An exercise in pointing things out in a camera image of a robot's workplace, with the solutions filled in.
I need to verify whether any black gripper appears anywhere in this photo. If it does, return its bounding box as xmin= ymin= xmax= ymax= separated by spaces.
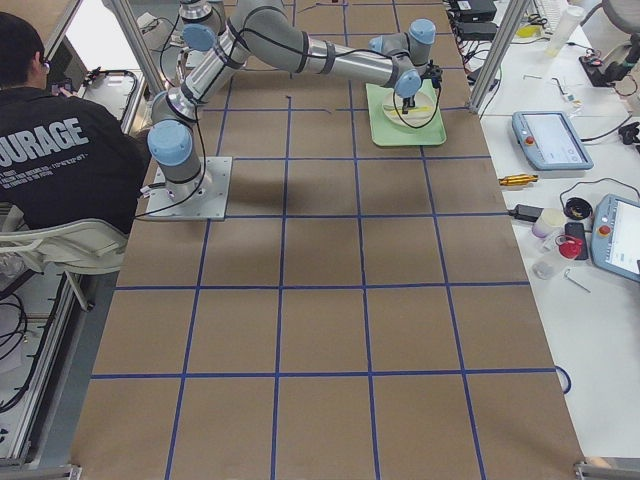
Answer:
xmin=421 ymin=59 xmax=443 ymax=89

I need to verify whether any white round plate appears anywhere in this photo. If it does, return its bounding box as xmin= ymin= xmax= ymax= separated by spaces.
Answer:
xmin=382 ymin=92 xmax=436 ymax=128

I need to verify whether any yellow plastic fork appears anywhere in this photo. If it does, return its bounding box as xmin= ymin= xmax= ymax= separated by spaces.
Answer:
xmin=383 ymin=105 xmax=433 ymax=115

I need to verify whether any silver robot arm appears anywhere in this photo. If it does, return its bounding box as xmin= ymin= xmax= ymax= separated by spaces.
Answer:
xmin=147 ymin=1 xmax=442 ymax=206
xmin=179 ymin=0 xmax=227 ymax=34

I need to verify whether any mint green tray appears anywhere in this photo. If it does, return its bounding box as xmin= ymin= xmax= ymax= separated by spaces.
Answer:
xmin=366 ymin=82 xmax=447 ymax=147

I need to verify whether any far teach pendant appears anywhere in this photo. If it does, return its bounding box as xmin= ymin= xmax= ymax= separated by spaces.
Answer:
xmin=511 ymin=111 xmax=593 ymax=171

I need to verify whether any teach pendant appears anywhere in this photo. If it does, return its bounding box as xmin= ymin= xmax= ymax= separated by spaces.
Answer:
xmin=511 ymin=111 xmax=593 ymax=171
xmin=590 ymin=194 xmax=639 ymax=282

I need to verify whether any yellow brass tool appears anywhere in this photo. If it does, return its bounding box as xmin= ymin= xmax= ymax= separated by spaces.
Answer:
xmin=498 ymin=174 xmax=539 ymax=187

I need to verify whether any black power adapter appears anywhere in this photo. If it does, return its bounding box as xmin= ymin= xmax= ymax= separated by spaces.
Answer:
xmin=508 ymin=204 xmax=543 ymax=223

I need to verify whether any white plastic cup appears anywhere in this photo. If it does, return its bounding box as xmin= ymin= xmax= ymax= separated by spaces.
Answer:
xmin=531 ymin=208 xmax=566 ymax=239

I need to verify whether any black round bowl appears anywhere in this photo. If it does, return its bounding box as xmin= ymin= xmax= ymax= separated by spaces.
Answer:
xmin=563 ymin=197 xmax=593 ymax=221

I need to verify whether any black smartphone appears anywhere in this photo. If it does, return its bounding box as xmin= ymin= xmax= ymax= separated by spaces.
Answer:
xmin=564 ymin=222 xmax=589 ymax=260

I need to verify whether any red round lid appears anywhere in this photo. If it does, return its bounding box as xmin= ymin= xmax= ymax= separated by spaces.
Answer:
xmin=556 ymin=235 xmax=583 ymax=260

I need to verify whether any clear plastic container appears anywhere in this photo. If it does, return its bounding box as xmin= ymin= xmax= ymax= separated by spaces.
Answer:
xmin=531 ymin=250 xmax=564 ymax=280

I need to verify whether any metal hex key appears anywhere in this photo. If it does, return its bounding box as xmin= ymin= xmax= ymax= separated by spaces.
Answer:
xmin=563 ymin=269 xmax=591 ymax=293

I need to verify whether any near teach pendant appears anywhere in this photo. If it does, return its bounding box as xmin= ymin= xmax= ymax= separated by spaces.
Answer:
xmin=590 ymin=194 xmax=639 ymax=282

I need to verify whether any person in black shirt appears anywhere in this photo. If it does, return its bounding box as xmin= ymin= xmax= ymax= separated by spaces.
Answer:
xmin=1 ymin=13 xmax=150 ymax=234

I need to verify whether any white folding chair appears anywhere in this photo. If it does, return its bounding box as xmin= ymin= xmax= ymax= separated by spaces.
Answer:
xmin=1 ymin=206 xmax=128 ymax=311

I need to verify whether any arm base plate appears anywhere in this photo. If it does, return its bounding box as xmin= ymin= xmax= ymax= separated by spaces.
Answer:
xmin=139 ymin=156 xmax=233 ymax=221

